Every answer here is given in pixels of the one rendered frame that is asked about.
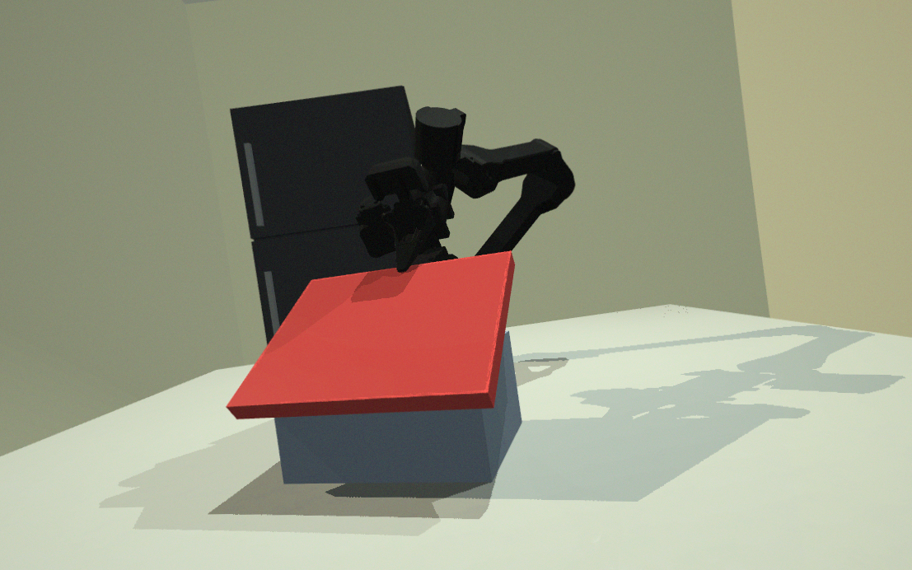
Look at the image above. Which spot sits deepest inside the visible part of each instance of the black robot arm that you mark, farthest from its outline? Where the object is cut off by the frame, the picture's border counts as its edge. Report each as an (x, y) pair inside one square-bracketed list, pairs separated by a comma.
[(476, 172)]

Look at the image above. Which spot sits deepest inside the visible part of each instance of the red lid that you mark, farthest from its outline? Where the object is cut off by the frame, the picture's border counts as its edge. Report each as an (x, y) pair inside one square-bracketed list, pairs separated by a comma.
[(429, 338)]

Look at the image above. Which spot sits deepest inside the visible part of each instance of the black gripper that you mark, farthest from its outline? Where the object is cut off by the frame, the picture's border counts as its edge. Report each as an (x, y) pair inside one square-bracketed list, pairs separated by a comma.
[(419, 219)]

